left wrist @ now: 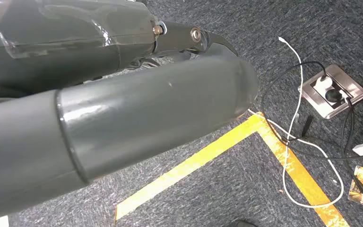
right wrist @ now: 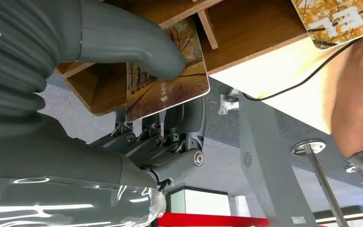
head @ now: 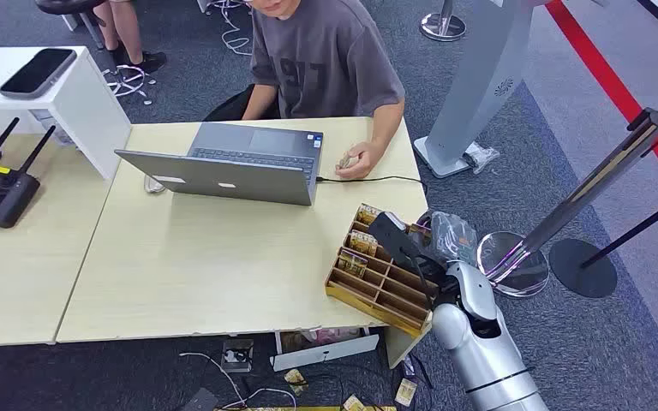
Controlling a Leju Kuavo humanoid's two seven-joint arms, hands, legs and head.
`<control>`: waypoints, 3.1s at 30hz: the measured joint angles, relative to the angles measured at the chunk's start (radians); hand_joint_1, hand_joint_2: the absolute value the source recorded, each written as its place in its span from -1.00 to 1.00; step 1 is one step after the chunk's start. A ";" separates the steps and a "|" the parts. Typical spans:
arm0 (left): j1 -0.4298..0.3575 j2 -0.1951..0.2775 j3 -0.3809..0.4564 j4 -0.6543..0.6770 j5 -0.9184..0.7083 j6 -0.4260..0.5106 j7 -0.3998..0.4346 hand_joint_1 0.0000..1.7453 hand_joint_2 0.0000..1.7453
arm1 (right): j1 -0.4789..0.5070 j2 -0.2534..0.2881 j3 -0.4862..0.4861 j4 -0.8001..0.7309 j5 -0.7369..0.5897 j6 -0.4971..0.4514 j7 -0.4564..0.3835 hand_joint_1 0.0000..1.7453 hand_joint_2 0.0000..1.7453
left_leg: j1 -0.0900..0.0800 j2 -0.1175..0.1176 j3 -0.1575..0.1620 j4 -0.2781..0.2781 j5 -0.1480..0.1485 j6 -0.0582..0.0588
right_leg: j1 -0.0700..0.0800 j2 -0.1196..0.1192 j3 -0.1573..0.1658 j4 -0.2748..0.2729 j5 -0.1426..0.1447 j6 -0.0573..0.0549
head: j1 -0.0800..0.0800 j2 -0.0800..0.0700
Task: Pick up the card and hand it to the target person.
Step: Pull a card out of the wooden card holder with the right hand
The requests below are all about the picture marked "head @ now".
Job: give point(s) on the wooden card holder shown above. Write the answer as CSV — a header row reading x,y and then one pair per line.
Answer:
x,y
386,295

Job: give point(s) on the black round stool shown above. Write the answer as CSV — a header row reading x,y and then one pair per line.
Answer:
x,y
68,5

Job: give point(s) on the grey kiosk stand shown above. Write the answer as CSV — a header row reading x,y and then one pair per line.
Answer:
x,y
476,74

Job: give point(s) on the beige table leg panel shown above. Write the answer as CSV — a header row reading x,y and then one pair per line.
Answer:
x,y
403,343

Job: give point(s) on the grey laptop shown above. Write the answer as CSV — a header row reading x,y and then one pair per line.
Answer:
x,y
221,181

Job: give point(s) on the seated person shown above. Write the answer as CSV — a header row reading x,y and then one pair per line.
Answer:
x,y
323,62

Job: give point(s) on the chrome stool base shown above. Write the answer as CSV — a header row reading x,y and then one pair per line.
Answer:
x,y
127,79

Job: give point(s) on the black stanchion post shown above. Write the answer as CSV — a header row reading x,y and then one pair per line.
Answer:
x,y
581,269

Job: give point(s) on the small beige object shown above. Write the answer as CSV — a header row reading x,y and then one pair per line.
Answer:
x,y
346,162

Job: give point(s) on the steel floor socket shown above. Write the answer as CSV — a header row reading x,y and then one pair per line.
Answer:
x,y
237,356

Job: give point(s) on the white desk shelf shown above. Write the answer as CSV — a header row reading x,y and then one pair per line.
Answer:
x,y
90,108

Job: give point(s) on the person's left forearm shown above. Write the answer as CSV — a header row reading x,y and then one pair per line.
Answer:
x,y
384,125

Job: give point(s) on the silver mouse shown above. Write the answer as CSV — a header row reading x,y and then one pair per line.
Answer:
x,y
153,186

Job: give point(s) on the chrome stanchion base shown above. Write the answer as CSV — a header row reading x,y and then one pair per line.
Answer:
x,y
442,25

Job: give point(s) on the black router with antennas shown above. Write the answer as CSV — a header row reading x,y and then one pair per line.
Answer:
x,y
0,195

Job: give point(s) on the standing person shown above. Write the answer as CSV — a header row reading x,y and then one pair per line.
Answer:
x,y
127,28

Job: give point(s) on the gold hotel card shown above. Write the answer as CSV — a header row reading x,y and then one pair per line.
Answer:
x,y
354,404
406,392
353,263
362,243
296,381
367,215

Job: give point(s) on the black smartphone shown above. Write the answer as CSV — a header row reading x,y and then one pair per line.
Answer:
x,y
38,72

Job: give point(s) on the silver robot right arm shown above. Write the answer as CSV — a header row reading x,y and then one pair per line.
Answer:
x,y
488,363

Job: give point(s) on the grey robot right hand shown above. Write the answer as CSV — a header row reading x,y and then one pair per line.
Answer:
x,y
448,238

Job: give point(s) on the clear plastic bag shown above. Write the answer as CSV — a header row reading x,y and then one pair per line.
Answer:
x,y
483,156

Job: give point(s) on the chrome stanchion post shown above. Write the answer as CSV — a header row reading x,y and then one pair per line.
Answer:
x,y
590,187

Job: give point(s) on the person's left hand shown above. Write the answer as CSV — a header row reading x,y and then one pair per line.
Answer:
x,y
366,161

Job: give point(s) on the white panel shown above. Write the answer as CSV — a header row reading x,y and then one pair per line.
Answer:
x,y
329,352

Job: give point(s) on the person's right forearm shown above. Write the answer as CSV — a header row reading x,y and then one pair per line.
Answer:
x,y
258,105

